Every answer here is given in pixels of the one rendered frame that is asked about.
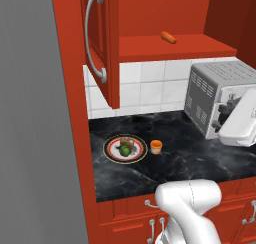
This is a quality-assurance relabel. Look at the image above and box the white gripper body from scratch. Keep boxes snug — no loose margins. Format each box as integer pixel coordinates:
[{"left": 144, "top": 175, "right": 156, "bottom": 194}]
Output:
[{"left": 218, "top": 87, "right": 256, "bottom": 148}]

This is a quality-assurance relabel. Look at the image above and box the orange jam jar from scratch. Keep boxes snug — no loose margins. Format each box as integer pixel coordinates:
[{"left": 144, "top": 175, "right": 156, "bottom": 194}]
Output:
[{"left": 149, "top": 139, "right": 164, "bottom": 156}]

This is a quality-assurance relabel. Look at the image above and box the brown bread slice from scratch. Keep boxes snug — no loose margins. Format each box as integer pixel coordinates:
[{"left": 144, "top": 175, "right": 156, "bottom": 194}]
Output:
[{"left": 119, "top": 136, "right": 135, "bottom": 149}]

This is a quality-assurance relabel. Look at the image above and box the green avocado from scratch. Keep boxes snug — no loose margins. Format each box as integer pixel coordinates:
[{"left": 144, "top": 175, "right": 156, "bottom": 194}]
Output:
[{"left": 118, "top": 145, "right": 132, "bottom": 157}]

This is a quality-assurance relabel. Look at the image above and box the red base cabinet door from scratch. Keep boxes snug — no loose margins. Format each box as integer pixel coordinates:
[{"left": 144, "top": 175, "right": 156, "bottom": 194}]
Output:
[
  {"left": 229, "top": 201, "right": 256, "bottom": 244},
  {"left": 99, "top": 217, "right": 158, "bottom": 244}
]

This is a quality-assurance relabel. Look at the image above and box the red rimmed white plate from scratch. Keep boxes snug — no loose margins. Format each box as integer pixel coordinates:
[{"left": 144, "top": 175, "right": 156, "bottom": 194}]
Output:
[{"left": 102, "top": 133, "right": 149, "bottom": 165}]

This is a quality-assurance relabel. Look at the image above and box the tall red cabinet panel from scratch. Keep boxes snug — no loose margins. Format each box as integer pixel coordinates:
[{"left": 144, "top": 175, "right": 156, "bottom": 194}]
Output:
[{"left": 49, "top": 0, "right": 101, "bottom": 244}]

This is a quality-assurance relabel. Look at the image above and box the silver toaster oven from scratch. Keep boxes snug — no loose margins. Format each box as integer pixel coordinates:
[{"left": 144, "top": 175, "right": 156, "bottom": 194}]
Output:
[{"left": 184, "top": 60, "right": 256, "bottom": 141}]

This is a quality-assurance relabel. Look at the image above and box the red drawer front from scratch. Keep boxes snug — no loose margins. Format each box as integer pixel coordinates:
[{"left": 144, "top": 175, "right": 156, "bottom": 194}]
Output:
[
  {"left": 111, "top": 193, "right": 162, "bottom": 224},
  {"left": 218, "top": 178, "right": 256, "bottom": 212}
]

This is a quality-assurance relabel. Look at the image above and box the orange carrot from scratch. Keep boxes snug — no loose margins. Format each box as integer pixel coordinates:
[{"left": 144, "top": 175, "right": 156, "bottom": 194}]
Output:
[{"left": 160, "top": 30, "right": 178, "bottom": 45}]

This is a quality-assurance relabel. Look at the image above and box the silver cabinet door handle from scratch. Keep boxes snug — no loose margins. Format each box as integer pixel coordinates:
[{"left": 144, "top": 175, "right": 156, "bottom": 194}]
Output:
[
  {"left": 147, "top": 218, "right": 157, "bottom": 244},
  {"left": 241, "top": 199, "right": 256, "bottom": 226},
  {"left": 158, "top": 216, "right": 167, "bottom": 236}
]

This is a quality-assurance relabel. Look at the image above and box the silver drawer handle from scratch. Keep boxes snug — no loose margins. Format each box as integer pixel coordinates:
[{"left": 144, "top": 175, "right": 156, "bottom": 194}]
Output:
[{"left": 143, "top": 199, "right": 161, "bottom": 209}]

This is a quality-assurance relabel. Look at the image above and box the red open wall cabinet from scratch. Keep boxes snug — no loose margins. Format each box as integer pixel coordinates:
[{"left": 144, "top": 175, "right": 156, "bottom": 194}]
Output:
[{"left": 118, "top": 0, "right": 256, "bottom": 64}]

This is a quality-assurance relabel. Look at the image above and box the red wall cabinet door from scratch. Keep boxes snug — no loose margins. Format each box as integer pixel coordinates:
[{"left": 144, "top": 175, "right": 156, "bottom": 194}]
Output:
[{"left": 79, "top": 0, "right": 121, "bottom": 110}]

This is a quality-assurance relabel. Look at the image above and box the curved silver door handle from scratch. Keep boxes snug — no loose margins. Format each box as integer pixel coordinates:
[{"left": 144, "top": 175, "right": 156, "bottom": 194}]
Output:
[{"left": 84, "top": 0, "right": 108, "bottom": 85}]

